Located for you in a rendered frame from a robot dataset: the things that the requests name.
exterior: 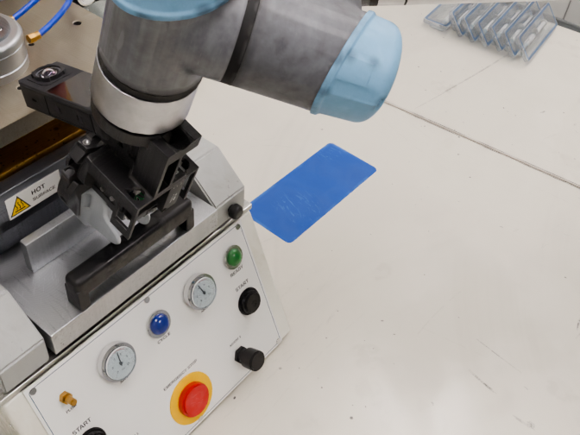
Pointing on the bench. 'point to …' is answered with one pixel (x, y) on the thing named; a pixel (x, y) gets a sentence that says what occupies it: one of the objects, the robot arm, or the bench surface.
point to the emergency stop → (193, 399)
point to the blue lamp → (160, 324)
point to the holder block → (31, 224)
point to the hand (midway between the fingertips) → (91, 211)
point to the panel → (163, 352)
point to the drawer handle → (125, 251)
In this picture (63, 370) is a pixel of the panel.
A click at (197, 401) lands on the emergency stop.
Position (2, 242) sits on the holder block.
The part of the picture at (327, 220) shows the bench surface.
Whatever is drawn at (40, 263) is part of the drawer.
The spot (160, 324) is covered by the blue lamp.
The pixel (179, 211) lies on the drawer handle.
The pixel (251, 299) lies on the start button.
